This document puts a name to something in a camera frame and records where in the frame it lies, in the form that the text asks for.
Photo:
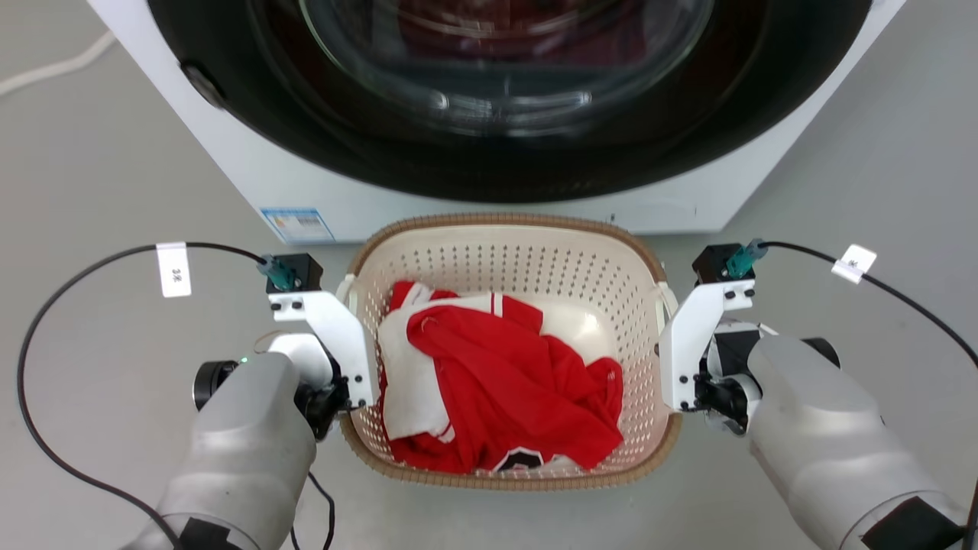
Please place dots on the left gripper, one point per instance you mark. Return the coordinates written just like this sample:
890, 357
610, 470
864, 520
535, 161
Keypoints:
324, 405

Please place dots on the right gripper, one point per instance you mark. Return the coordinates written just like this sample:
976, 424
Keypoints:
723, 399

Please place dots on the beige plastic laundry basket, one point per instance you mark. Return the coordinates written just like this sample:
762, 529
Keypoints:
519, 263

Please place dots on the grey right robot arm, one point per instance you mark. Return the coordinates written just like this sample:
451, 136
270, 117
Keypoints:
825, 435

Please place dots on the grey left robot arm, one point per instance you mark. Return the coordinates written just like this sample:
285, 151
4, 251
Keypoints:
244, 451

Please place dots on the red and white garment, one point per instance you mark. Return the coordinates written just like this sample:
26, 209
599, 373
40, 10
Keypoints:
497, 382

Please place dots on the blue energy label sticker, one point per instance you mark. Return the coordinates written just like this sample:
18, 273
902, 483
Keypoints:
298, 224

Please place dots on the white washing machine body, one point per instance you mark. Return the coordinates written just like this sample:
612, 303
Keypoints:
267, 179

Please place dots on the black round washer door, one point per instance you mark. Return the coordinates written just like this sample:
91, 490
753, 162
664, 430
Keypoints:
504, 164

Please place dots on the white right camera bracket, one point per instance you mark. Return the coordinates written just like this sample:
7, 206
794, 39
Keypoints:
691, 344

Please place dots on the white camera bracket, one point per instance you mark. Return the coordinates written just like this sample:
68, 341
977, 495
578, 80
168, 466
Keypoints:
691, 344
336, 336

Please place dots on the white left camera bracket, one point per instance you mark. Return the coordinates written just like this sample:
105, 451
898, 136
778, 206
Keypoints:
336, 336

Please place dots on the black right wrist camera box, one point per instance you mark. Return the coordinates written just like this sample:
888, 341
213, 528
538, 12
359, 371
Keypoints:
714, 263

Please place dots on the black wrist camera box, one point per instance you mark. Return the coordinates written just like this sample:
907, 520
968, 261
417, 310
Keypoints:
714, 263
302, 271

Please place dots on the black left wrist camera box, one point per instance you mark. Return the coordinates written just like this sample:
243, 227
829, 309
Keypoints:
302, 271

